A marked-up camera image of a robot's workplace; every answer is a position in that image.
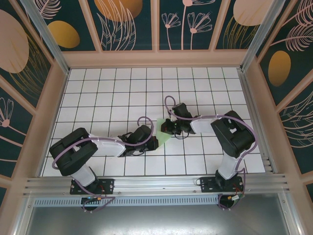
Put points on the light green cloth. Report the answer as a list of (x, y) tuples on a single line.
[(163, 138)]

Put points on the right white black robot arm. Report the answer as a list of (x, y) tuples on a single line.
[(232, 137)]

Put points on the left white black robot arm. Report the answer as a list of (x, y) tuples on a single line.
[(107, 148)]

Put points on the grey metal sheet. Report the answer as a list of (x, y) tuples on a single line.
[(156, 220)]

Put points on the small controller circuit board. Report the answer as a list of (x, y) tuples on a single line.
[(91, 199), (236, 198)]

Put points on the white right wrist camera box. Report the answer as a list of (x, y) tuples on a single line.
[(173, 117)]

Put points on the long aluminium mounting rail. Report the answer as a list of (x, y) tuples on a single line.
[(156, 182)]

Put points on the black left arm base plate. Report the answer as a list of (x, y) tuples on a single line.
[(107, 184)]

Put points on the aluminium side rail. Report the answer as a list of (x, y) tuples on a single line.
[(255, 122)]

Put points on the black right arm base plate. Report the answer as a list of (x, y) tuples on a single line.
[(207, 184)]

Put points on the aluminium frame post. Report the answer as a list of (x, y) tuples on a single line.
[(46, 36), (261, 36)]

